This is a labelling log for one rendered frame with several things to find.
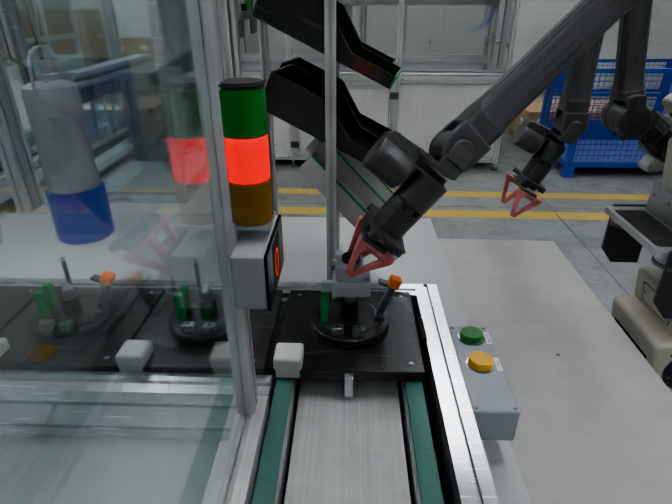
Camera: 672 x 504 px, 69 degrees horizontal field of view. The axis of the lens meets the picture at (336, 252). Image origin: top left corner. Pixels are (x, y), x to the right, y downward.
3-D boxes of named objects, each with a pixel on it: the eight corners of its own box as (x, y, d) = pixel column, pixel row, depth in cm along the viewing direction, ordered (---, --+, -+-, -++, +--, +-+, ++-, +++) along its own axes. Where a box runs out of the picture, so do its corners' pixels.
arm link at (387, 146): (481, 150, 70) (460, 147, 78) (421, 97, 67) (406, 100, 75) (427, 216, 71) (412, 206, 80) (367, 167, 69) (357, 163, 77)
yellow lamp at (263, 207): (276, 210, 60) (273, 171, 58) (269, 227, 56) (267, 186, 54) (235, 209, 60) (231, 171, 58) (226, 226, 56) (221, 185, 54)
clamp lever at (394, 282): (384, 311, 87) (401, 276, 84) (384, 317, 86) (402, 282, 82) (365, 304, 87) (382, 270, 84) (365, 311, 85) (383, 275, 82)
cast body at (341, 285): (369, 283, 86) (370, 248, 83) (370, 297, 82) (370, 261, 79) (322, 284, 86) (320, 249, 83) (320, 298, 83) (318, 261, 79)
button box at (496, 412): (481, 352, 92) (486, 325, 89) (514, 441, 74) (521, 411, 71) (444, 351, 92) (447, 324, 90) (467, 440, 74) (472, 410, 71)
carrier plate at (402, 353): (408, 300, 99) (409, 290, 98) (424, 382, 78) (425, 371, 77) (290, 298, 100) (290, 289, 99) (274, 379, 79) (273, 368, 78)
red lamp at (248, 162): (273, 171, 58) (271, 129, 56) (267, 185, 54) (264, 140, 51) (231, 170, 58) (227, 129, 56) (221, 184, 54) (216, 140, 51)
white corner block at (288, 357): (304, 361, 82) (303, 341, 81) (302, 379, 78) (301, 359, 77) (277, 360, 83) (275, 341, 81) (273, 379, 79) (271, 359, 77)
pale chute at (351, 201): (396, 238, 116) (410, 227, 114) (390, 264, 105) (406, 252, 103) (313, 151, 111) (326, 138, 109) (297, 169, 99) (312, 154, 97)
